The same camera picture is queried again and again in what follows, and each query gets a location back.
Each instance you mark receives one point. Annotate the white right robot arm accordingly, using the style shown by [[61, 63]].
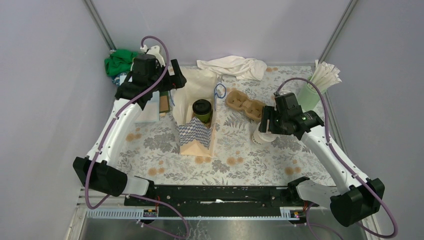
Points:
[[356, 195]]

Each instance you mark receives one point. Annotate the green straw holder cup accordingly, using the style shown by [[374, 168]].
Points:
[[308, 97]]

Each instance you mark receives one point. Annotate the green paper coffee cup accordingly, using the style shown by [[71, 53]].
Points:
[[204, 118]]

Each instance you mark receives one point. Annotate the black coffee lid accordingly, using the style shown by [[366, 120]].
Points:
[[201, 106]]

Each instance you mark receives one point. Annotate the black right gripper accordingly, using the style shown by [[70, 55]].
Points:
[[269, 113]]

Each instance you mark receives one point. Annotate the stack of brown cup carriers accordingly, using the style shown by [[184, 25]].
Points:
[[240, 102]]

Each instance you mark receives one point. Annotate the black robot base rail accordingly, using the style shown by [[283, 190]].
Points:
[[218, 201]]

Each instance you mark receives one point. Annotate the light blue paper bag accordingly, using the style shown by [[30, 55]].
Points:
[[147, 109]]

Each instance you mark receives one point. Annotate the bundle of white wrapped straws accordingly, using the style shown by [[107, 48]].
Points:
[[325, 75]]

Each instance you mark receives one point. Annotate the white paper coffee cup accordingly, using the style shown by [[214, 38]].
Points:
[[260, 138]]

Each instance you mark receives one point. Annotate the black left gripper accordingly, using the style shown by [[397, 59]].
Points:
[[176, 81]]

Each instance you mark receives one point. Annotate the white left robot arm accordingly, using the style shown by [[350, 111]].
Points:
[[99, 165]]

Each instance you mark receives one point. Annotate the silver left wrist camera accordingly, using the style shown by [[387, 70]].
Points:
[[155, 51]]

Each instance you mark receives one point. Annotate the white cloth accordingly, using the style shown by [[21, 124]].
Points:
[[237, 66]]

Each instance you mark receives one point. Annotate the blue checkered paper bag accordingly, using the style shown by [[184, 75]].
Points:
[[196, 138]]

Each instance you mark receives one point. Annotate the floral tablecloth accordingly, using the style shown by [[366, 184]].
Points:
[[152, 150]]

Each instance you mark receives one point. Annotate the green cloth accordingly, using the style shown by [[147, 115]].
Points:
[[119, 61]]

